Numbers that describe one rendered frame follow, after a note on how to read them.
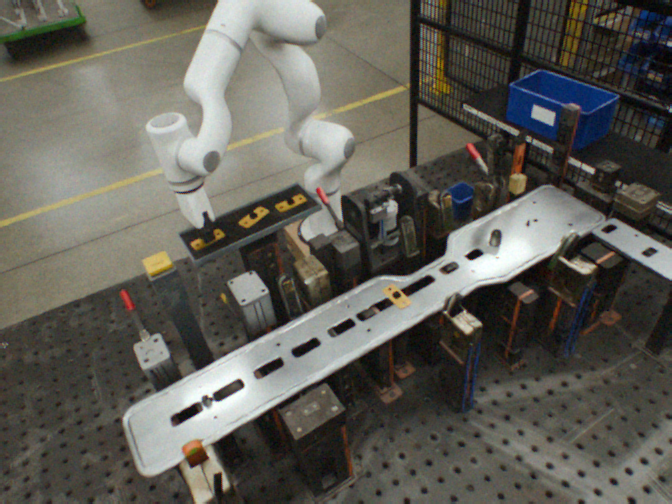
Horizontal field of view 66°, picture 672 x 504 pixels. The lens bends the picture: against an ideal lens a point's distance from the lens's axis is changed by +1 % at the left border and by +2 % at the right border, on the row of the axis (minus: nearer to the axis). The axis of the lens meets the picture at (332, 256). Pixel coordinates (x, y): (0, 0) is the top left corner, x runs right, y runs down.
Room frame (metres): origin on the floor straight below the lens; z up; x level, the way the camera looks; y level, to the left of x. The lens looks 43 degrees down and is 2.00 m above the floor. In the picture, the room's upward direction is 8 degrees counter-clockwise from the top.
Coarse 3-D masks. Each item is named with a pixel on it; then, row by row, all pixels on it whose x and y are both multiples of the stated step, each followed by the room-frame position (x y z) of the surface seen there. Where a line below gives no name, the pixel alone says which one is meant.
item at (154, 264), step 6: (162, 252) 1.00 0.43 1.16; (150, 258) 0.98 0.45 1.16; (156, 258) 0.98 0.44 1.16; (162, 258) 0.98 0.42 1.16; (168, 258) 0.97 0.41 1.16; (144, 264) 0.96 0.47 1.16; (150, 264) 0.96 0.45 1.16; (156, 264) 0.96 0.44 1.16; (162, 264) 0.95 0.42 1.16; (168, 264) 0.95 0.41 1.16; (150, 270) 0.94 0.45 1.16; (156, 270) 0.94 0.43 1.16; (162, 270) 0.94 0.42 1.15
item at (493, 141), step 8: (496, 136) 1.24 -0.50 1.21; (488, 144) 1.23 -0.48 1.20; (496, 144) 1.22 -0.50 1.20; (504, 144) 1.20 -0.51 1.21; (488, 152) 1.23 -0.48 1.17; (496, 152) 1.23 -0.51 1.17; (488, 160) 1.22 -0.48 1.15; (496, 160) 1.23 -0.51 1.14; (488, 168) 1.22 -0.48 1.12; (496, 168) 1.22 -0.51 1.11; (488, 176) 1.22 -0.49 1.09; (496, 176) 1.22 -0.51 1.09
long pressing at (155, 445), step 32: (544, 192) 1.22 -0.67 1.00; (480, 224) 1.12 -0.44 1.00; (512, 224) 1.10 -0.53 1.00; (544, 224) 1.08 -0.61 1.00; (576, 224) 1.06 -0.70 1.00; (448, 256) 1.00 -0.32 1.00; (480, 256) 0.99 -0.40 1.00; (512, 256) 0.97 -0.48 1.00; (544, 256) 0.96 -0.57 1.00; (448, 288) 0.89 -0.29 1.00; (320, 320) 0.84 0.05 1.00; (384, 320) 0.81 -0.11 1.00; (416, 320) 0.80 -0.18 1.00; (256, 352) 0.77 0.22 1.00; (288, 352) 0.75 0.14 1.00; (320, 352) 0.74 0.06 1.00; (352, 352) 0.73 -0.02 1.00; (192, 384) 0.70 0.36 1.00; (224, 384) 0.69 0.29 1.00; (256, 384) 0.68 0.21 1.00; (288, 384) 0.67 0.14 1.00; (128, 416) 0.64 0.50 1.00; (160, 416) 0.63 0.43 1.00; (224, 416) 0.61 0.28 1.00; (256, 416) 0.60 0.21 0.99; (160, 448) 0.55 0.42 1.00
